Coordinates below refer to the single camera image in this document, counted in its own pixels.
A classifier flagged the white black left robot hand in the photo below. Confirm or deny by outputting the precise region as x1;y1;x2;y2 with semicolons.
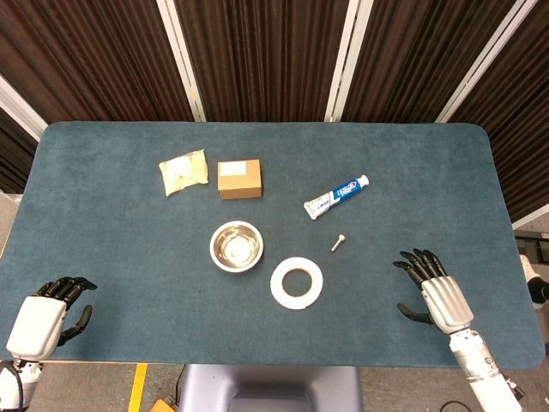
5;276;98;360

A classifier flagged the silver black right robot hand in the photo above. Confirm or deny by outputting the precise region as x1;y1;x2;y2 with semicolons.
392;247;475;335

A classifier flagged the black equipment box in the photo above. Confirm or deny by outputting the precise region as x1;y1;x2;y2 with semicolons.
513;229;549;264

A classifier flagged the yellow floor tape strip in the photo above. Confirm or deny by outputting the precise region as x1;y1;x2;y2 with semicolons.
127;363;149;412

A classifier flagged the blue felt table mat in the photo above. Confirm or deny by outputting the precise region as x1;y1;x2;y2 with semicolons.
0;121;546;369

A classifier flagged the blue white toothpaste tube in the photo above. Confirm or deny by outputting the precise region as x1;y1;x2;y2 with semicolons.
303;173;371;221

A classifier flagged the brown ribbed partition panel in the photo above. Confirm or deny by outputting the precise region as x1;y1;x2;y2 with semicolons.
342;0;518;124
449;0;549;222
0;0;195;123
175;0;353;123
0;106;39;194

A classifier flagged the white tape roll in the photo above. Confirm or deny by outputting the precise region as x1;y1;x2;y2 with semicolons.
269;256;324;311

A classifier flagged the yellowish plastic bag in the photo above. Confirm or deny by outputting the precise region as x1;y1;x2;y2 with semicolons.
158;148;210;197

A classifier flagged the stainless steel bowl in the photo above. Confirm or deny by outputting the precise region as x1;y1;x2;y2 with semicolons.
208;220;265;273

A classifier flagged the small brown cardboard box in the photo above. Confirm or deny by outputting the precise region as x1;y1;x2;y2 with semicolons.
216;159;263;201

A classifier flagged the white partition frame post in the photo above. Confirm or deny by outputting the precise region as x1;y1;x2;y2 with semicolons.
324;0;374;123
0;75;48;141
512;209;549;231
156;0;207;123
435;0;540;124

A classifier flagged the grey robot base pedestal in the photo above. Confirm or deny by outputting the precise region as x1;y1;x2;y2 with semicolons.
178;363;365;412

